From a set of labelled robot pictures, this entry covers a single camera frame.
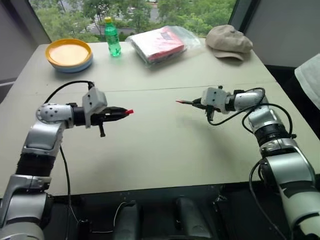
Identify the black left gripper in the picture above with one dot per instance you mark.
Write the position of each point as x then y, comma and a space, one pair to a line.
100, 118

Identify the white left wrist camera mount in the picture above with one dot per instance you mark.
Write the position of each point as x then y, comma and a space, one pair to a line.
94, 101

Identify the beige flat cap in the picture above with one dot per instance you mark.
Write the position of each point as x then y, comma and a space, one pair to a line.
228, 41

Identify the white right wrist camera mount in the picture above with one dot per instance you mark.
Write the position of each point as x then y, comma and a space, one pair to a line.
214, 96

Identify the red marker cap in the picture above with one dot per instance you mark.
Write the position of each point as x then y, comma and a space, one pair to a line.
130, 112

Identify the green trees outside window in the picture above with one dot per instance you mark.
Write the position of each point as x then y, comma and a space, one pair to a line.
150, 15

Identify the dark rounded shape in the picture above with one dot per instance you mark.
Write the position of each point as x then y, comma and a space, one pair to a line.
127, 220
192, 217

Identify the light blue plastic plate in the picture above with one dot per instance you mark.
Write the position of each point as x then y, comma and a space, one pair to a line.
72, 68

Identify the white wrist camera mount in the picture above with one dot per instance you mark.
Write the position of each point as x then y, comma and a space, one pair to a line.
94, 101
214, 96

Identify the red book in bag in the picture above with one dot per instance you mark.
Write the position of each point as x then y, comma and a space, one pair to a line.
165, 45

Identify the clear plastic bag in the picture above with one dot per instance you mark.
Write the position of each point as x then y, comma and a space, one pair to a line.
140, 42

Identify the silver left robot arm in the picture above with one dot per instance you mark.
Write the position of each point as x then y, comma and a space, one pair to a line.
42, 135

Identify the green plastic soda bottle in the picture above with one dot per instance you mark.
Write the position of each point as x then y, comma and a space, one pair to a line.
113, 37

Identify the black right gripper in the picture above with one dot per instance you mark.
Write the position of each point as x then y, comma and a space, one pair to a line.
209, 111

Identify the white cloth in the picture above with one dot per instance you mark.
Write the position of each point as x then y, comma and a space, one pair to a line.
310, 77

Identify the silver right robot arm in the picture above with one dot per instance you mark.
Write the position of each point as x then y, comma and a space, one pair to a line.
287, 170

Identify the red marker pen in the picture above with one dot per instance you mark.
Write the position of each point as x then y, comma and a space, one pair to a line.
183, 101

